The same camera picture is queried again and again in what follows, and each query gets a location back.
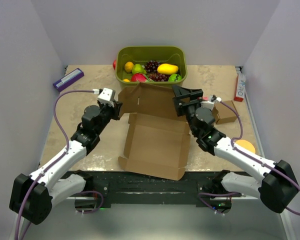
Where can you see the red white toothpaste box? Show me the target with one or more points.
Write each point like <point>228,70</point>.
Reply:
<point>240,87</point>

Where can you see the small brown cardboard box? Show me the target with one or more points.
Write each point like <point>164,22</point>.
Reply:
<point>223,114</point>

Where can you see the red fruit behind bin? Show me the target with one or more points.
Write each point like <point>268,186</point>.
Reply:
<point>114,64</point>

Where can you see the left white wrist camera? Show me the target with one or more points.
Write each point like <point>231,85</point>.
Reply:
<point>106,96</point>

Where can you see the dark grape bunch upper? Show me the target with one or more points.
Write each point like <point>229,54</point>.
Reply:
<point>151,66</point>

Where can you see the green plastic bin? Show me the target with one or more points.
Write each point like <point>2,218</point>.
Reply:
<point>142,54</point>

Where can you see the green pear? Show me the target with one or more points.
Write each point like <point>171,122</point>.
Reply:
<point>138,69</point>

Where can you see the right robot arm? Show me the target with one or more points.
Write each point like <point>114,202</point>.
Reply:
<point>274,183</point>

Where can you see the orange round sponge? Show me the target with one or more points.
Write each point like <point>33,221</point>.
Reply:
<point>246,145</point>

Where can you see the yellow mango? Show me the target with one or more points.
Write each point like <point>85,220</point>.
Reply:
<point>167,69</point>

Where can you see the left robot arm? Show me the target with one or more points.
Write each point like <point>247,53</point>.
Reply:
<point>33,196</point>

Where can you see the purple rectangular box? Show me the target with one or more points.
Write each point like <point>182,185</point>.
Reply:
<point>68,80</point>

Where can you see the dark grape bunch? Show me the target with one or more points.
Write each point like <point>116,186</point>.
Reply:
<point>158,77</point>
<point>151,66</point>

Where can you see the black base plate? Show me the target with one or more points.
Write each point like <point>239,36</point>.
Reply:
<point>107,188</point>

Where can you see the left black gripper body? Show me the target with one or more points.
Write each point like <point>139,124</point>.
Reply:
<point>106,112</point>

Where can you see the dark grape bunch lower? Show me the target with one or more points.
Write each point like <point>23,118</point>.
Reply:
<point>158,77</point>

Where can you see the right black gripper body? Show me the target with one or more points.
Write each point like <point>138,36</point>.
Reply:
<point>190,110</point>

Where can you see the large cardboard box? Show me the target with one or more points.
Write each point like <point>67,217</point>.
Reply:
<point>158,141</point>

